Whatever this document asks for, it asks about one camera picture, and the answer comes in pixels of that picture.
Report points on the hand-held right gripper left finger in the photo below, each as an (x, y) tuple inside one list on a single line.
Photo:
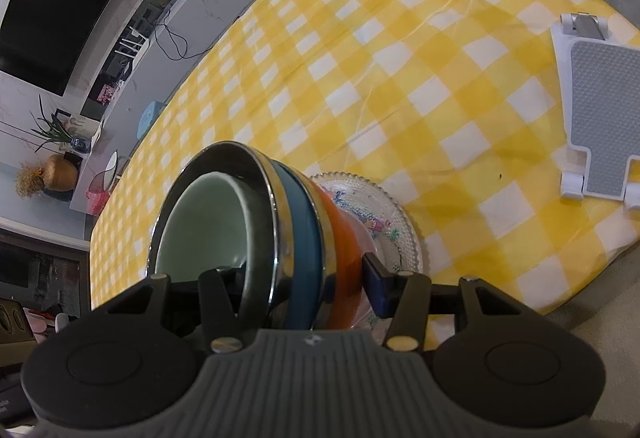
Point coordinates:
[(220, 290)]

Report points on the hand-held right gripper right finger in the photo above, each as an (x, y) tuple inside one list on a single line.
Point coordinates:
[(375, 285)]

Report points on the orange steel bowl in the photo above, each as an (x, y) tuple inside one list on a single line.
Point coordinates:
[(342, 248)]

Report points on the white fruit print plate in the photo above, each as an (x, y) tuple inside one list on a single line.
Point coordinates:
[(372, 224)]

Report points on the clear printed glass plate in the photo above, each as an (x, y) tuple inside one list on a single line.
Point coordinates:
[(400, 223)]

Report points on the green ceramic bowl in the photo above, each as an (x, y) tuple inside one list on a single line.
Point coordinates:
[(205, 223)]

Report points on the blue steel bowl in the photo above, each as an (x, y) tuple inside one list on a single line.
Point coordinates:
[(300, 238)]

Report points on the pink plastic toy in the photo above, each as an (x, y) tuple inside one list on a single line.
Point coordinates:
[(97, 202)]

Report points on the white low chair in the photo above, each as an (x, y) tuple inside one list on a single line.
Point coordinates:
[(114, 167)]

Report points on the dark furniture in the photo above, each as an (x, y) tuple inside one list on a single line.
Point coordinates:
[(35, 268)]

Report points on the light blue stool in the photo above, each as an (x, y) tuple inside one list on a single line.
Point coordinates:
[(149, 117)]

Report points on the brown vase with dried plant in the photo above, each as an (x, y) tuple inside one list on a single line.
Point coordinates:
[(61, 172)]

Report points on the yellow checked tablecloth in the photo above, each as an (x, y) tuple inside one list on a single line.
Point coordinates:
[(400, 67)]

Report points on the green plant in blue vase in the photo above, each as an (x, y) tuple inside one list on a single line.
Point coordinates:
[(57, 130)]

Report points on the white router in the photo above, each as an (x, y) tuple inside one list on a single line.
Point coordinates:
[(131, 45)]

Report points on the white grey phone stand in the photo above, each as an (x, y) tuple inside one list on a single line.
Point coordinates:
[(600, 117)]

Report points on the white marble media console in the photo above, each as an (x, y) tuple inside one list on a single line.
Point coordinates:
[(210, 2)]

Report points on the black television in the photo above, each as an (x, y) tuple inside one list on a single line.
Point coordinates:
[(65, 2)]

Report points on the pink photo frame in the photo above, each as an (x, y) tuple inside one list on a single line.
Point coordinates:
[(106, 93)]

